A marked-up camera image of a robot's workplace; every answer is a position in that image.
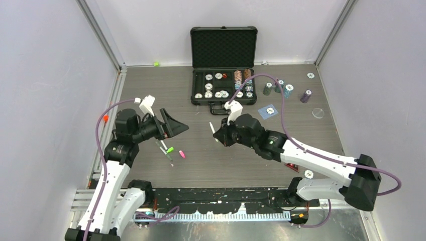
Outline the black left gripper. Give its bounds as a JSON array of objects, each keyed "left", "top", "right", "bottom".
[{"left": 132, "top": 108, "right": 188, "bottom": 143}]

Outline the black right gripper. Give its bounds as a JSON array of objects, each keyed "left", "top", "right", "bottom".
[{"left": 215, "top": 115, "right": 257, "bottom": 150}]

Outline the white pen green end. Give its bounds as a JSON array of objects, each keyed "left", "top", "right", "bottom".
[{"left": 209, "top": 122, "right": 219, "bottom": 143}]

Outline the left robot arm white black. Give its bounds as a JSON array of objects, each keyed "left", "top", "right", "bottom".
[{"left": 65, "top": 108, "right": 189, "bottom": 240}]

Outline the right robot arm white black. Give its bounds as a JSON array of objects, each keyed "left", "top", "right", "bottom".
[{"left": 213, "top": 114, "right": 381, "bottom": 211}]

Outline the white pen blue tip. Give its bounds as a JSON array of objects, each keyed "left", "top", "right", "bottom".
[{"left": 160, "top": 140, "right": 168, "bottom": 151}]

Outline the blue playing card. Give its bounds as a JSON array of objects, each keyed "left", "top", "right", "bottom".
[{"left": 258, "top": 104, "right": 279, "bottom": 120}]

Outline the white chip on card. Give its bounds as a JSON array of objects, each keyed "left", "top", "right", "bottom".
[{"left": 266, "top": 107, "right": 275, "bottom": 114}]

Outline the dark green chip stack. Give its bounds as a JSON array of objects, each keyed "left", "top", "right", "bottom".
[{"left": 262, "top": 82, "right": 274, "bottom": 95}]

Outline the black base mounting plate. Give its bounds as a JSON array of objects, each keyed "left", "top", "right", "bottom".
[{"left": 143, "top": 187, "right": 320, "bottom": 214}]

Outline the teal chip stack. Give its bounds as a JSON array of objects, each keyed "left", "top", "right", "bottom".
[{"left": 274, "top": 79, "right": 285, "bottom": 93}]

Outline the red triangle sign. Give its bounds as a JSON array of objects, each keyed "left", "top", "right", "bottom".
[{"left": 286, "top": 163, "right": 299, "bottom": 173}]

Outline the black poker chip case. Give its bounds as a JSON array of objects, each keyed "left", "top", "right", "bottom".
[{"left": 190, "top": 26, "right": 258, "bottom": 115}]

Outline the light blue chip stack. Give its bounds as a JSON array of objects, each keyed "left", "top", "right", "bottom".
[{"left": 284, "top": 84, "right": 294, "bottom": 98}]

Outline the purple chip stack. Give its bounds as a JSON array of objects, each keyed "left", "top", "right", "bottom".
[{"left": 300, "top": 89, "right": 312, "bottom": 103}]

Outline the white chip near base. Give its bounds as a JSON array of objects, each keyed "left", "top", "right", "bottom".
[{"left": 304, "top": 169, "right": 314, "bottom": 179}]

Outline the clear dealer button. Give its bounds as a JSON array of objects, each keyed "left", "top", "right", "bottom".
[{"left": 311, "top": 108, "right": 325, "bottom": 119}]

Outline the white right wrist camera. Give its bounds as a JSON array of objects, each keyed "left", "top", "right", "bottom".
[{"left": 224, "top": 100, "right": 243, "bottom": 125}]

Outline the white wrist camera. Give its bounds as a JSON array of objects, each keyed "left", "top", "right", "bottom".
[
  {"left": 134, "top": 95, "right": 155, "bottom": 116},
  {"left": 224, "top": 100, "right": 243, "bottom": 125}
]

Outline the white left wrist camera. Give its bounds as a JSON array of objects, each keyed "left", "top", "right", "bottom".
[{"left": 134, "top": 95, "right": 155, "bottom": 116}]

